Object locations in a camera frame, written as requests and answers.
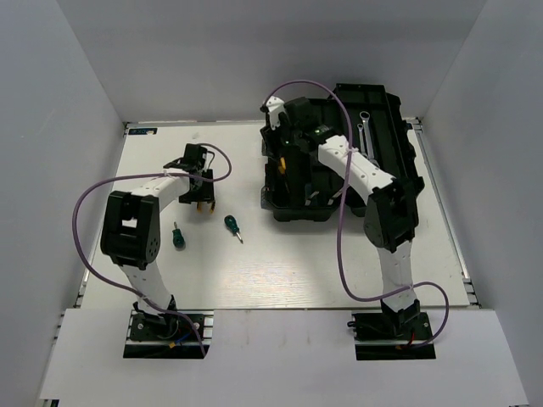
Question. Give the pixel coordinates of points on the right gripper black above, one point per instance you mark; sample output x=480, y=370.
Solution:
x=272, y=148

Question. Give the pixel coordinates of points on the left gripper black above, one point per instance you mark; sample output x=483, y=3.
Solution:
x=205, y=194

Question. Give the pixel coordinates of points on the small silver wrench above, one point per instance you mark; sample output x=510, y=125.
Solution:
x=362, y=139

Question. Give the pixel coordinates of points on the long silver ratchet wrench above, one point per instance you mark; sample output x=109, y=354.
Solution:
x=365, y=117

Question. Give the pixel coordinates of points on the black plastic toolbox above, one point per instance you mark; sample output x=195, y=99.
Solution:
x=314, y=194

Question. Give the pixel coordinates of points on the yellow black needle-nose pliers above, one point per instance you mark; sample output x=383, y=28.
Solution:
x=281, y=166

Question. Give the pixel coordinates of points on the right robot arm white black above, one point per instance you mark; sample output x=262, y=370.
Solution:
x=391, y=214

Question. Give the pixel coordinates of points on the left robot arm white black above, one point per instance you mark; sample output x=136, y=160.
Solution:
x=131, y=234

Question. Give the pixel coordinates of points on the green stubby screwdriver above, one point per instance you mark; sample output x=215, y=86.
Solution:
x=232, y=225
x=177, y=237

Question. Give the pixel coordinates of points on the blue label sticker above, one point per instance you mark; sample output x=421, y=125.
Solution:
x=142, y=131

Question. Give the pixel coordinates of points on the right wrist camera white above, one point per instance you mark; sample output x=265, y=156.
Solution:
x=272, y=108

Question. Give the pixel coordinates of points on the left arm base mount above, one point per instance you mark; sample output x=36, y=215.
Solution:
x=150, y=337

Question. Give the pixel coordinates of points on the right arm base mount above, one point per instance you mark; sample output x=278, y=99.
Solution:
x=376, y=340

